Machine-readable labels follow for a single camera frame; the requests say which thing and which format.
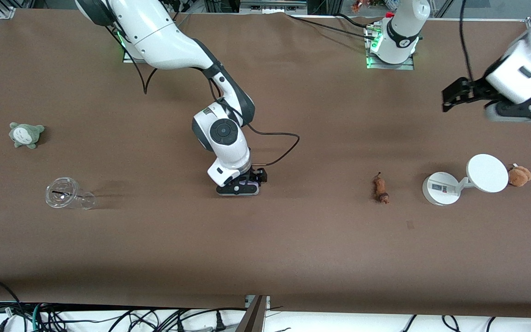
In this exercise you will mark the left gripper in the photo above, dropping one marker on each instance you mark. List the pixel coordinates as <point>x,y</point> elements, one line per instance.
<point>476,87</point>

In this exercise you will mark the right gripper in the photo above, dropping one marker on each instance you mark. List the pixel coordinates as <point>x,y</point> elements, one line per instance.
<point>255,175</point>

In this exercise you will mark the clear plastic cup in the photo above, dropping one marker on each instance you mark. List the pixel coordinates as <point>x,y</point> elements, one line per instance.
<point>60,191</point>

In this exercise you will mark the brown plush toy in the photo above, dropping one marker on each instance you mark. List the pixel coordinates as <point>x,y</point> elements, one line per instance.
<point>519,176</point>

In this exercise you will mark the aluminium frame post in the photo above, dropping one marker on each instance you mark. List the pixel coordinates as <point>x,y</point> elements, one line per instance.
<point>254,318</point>

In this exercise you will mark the aluminium frame rail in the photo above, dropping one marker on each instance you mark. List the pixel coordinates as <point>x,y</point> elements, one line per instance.
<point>272,5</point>

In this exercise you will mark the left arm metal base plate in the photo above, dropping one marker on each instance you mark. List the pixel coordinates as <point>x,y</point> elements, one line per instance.
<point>406,67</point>

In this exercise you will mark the brown table cover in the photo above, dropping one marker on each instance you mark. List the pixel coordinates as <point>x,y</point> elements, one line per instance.
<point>293,258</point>

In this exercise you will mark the white round desk lamp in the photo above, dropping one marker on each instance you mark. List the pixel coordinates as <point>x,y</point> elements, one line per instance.
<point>486,173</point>

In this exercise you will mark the small orange toy figure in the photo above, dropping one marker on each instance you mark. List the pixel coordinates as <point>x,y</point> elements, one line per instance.
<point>356,6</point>

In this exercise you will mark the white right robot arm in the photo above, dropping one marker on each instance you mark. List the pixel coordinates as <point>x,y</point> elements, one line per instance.
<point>164,37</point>

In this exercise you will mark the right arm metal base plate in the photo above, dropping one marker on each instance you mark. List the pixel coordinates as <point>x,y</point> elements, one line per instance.
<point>127,59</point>

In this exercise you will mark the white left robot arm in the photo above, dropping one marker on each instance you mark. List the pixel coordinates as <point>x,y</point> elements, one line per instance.
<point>404,32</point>

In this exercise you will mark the brown lion statue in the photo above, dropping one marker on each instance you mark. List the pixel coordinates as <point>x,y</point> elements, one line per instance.
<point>380,186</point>

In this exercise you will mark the green plush toy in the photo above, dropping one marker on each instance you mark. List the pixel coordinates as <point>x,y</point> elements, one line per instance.
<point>25,134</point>

